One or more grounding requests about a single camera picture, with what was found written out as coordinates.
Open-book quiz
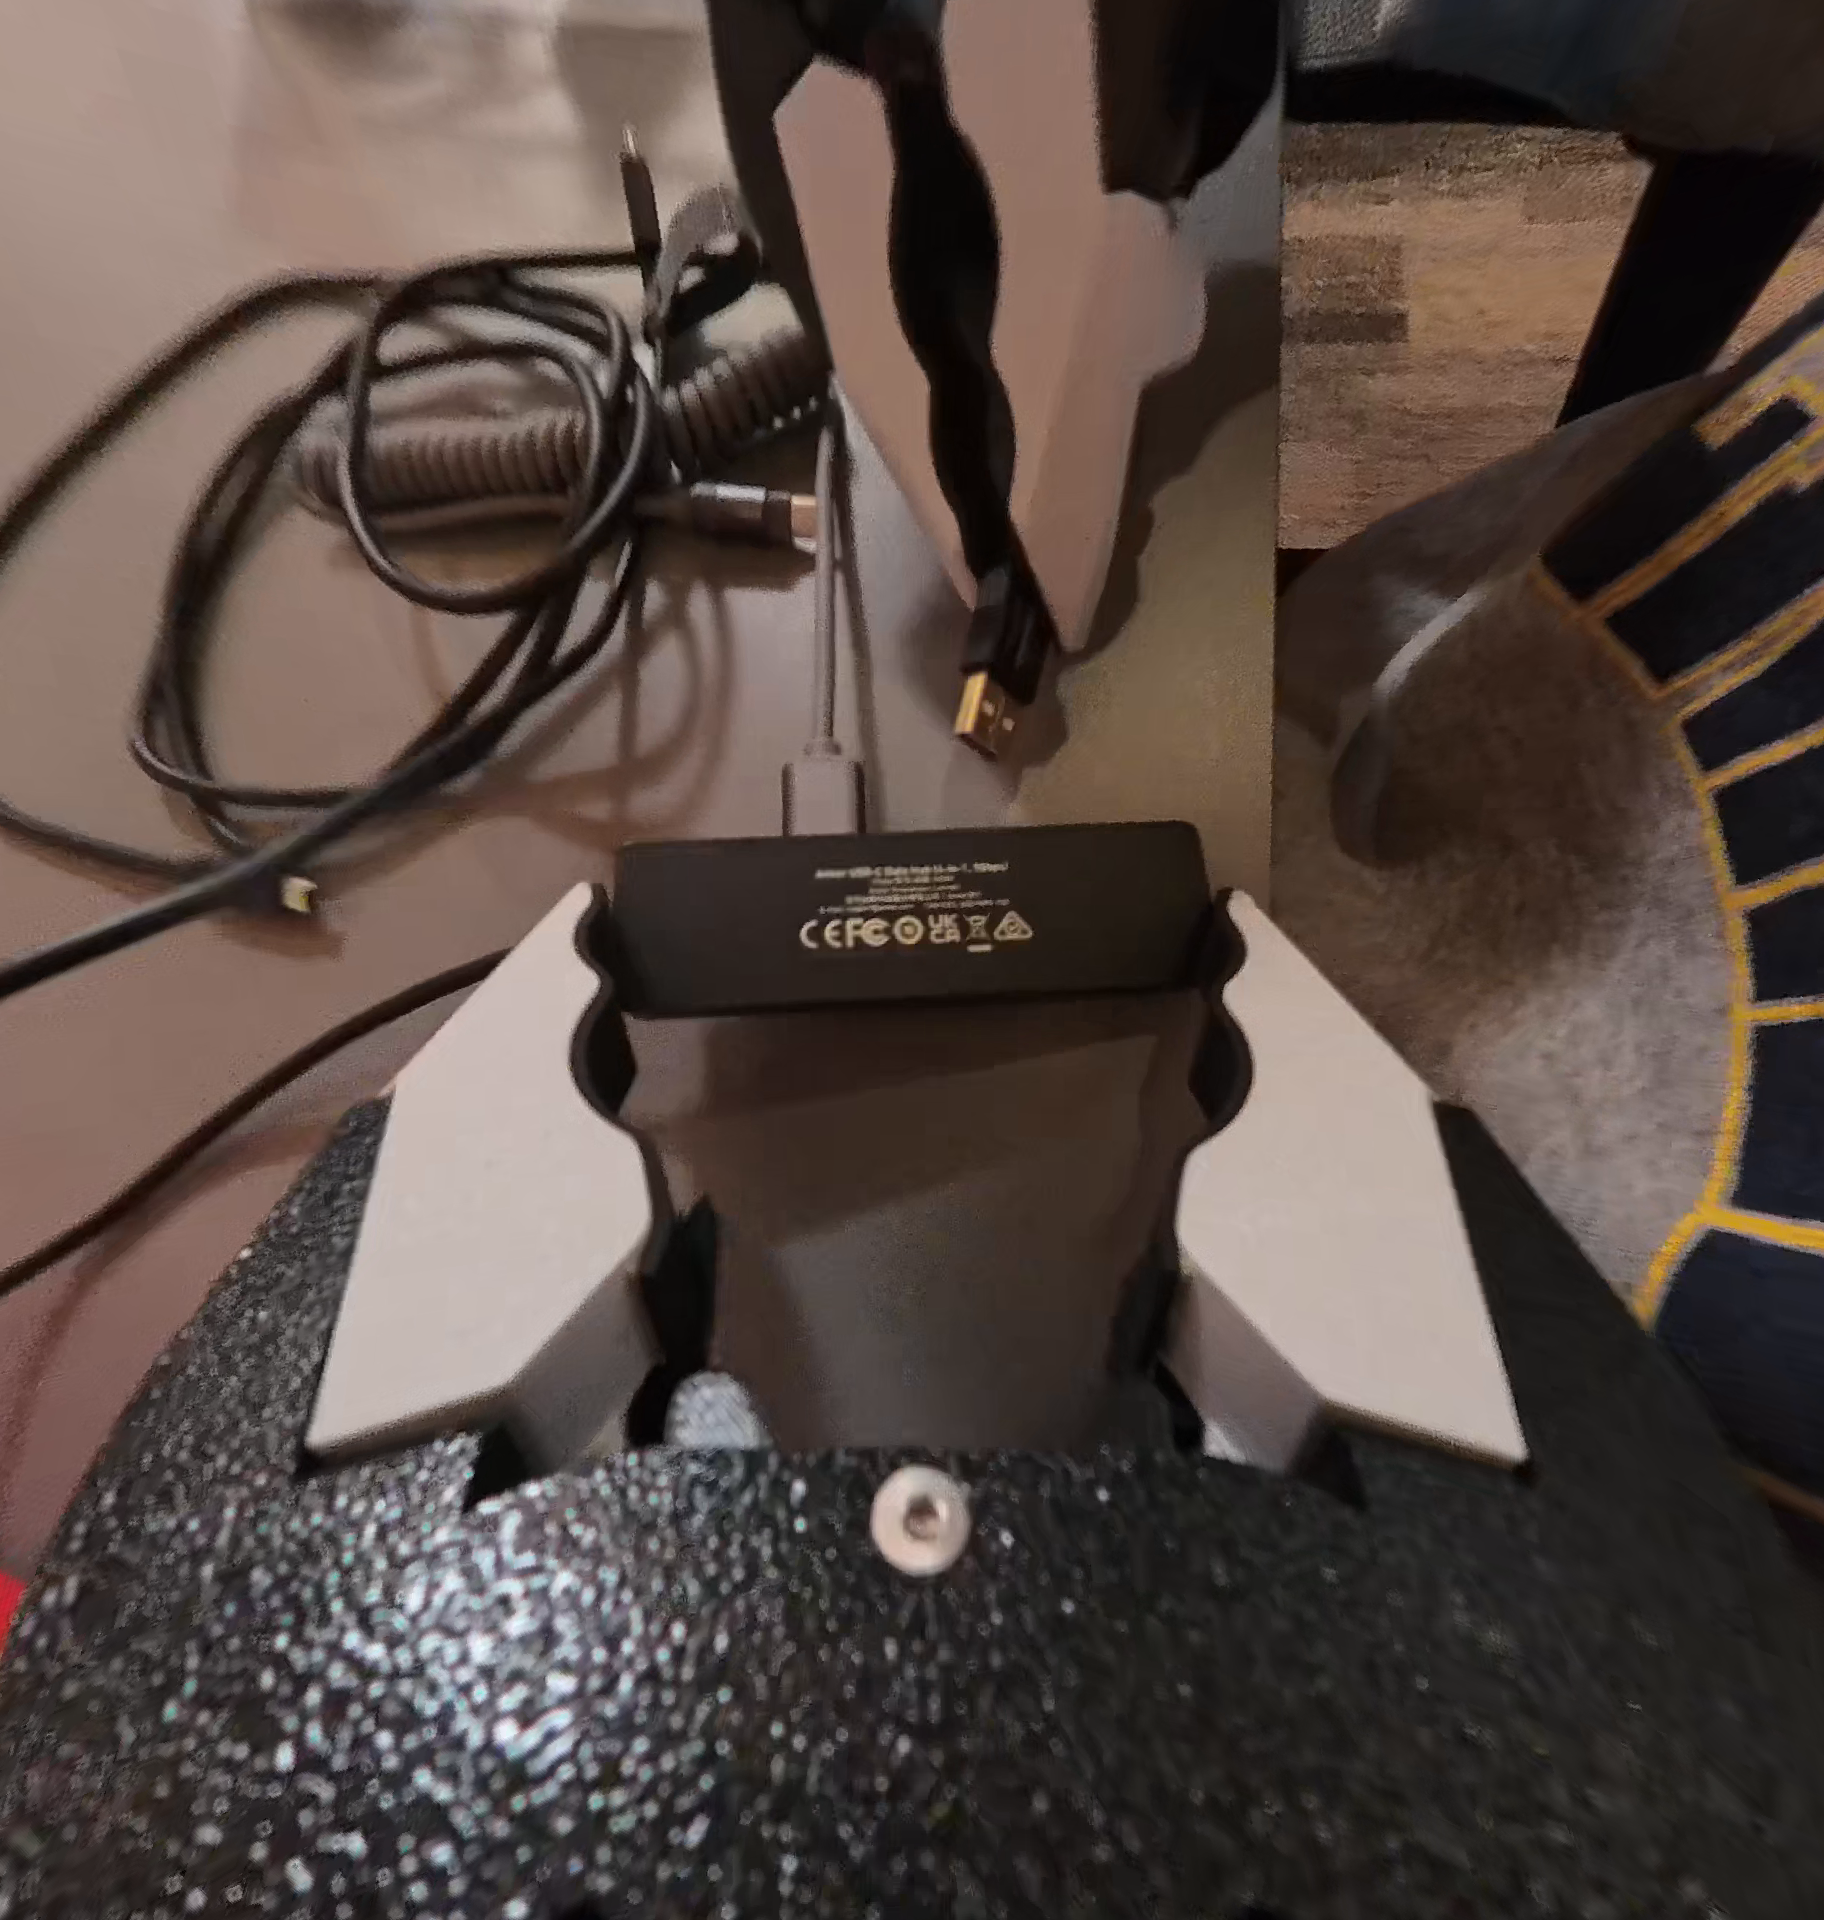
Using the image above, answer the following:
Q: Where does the black chair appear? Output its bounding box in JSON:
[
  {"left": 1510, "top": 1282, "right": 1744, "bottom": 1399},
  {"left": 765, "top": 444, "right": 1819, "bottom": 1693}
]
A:
[{"left": 1282, "top": 0, "right": 1824, "bottom": 429}]

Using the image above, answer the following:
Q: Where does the black usb cable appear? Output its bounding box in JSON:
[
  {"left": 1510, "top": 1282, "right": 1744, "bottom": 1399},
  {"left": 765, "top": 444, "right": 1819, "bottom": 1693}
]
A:
[{"left": 947, "top": 555, "right": 1064, "bottom": 768}]

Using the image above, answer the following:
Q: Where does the black cable strap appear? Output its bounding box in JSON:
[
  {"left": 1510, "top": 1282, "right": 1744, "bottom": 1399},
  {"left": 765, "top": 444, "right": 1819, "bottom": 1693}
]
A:
[{"left": 644, "top": 189, "right": 765, "bottom": 341}]

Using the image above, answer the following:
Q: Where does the black cable with small plug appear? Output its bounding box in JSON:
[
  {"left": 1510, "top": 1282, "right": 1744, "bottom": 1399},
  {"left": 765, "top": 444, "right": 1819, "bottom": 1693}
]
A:
[{"left": 0, "top": 866, "right": 334, "bottom": 1023}]

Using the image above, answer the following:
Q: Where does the black usb hub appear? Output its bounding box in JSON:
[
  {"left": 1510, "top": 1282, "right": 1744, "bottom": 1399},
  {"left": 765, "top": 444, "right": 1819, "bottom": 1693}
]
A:
[{"left": 612, "top": 821, "right": 1212, "bottom": 1023}]

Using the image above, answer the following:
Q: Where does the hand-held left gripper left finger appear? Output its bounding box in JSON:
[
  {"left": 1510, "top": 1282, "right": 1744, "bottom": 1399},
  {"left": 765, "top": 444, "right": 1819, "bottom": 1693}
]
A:
[{"left": 295, "top": 881, "right": 667, "bottom": 1470}]

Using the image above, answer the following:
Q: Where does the grey hub cable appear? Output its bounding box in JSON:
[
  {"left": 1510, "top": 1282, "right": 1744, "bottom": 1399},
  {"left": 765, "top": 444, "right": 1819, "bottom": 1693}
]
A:
[{"left": 777, "top": 383, "right": 870, "bottom": 835}]

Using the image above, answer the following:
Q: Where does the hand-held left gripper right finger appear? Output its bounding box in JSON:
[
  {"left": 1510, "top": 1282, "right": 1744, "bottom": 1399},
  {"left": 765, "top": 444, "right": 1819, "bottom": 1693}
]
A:
[{"left": 1158, "top": 884, "right": 1532, "bottom": 1471}]

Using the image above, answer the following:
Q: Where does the black looped cable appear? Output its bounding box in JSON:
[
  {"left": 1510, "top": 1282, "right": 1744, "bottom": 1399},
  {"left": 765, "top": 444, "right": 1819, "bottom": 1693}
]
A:
[{"left": 0, "top": 247, "right": 660, "bottom": 886}]

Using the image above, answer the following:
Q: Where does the dark coiled cable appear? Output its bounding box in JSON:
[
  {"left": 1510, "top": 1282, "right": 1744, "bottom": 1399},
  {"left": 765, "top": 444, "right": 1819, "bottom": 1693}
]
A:
[{"left": 295, "top": 126, "right": 832, "bottom": 558}]

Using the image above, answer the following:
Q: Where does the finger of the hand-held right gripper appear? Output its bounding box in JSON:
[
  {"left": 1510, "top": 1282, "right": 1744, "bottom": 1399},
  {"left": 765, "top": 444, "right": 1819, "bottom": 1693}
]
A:
[
  {"left": 767, "top": 23, "right": 1026, "bottom": 604},
  {"left": 947, "top": 32, "right": 1212, "bottom": 656}
]

